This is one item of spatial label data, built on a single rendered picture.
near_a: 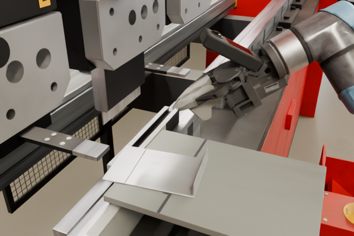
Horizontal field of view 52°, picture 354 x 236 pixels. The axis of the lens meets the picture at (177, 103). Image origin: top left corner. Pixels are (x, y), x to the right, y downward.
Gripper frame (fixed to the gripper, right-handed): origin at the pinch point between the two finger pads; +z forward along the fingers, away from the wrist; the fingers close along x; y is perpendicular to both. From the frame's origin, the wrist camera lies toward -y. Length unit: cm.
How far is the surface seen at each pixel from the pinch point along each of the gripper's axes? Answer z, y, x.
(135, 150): 7.1, -3.8, -14.4
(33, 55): 1.5, -26.8, -33.7
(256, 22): -30, 22, 69
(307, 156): -30, 134, 114
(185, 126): 0.8, 3.9, -2.6
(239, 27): -28, 35, 106
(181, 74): -2.1, 1.5, 14.3
